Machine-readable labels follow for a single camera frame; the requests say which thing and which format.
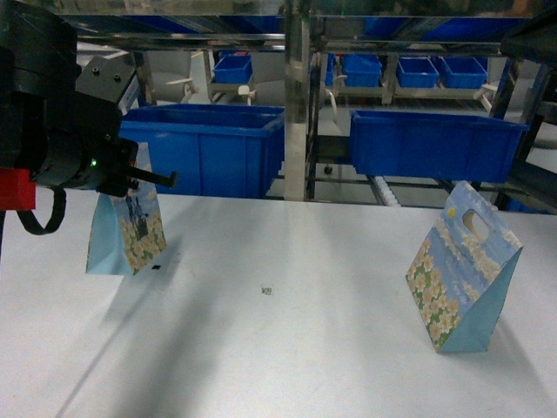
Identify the large blue bin right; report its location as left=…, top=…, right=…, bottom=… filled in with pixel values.
left=349, top=111, right=529, bottom=183

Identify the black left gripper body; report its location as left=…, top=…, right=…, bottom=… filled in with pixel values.
left=90, top=138, right=139, bottom=197

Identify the large blue bin left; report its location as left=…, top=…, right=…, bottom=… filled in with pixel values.
left=120, top=104, right=285, bottom=199

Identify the light blue flower gift bag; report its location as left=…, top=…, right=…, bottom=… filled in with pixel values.
left=84, top=141, right=169, bottom=278

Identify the large blue bin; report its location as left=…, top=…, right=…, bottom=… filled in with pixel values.
left=349, top=111, right=529, bottom=183
left=120, top=104, right=285, bottom=199

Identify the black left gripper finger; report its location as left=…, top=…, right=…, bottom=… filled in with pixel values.
left=125, top=166, right=178, bottom=186

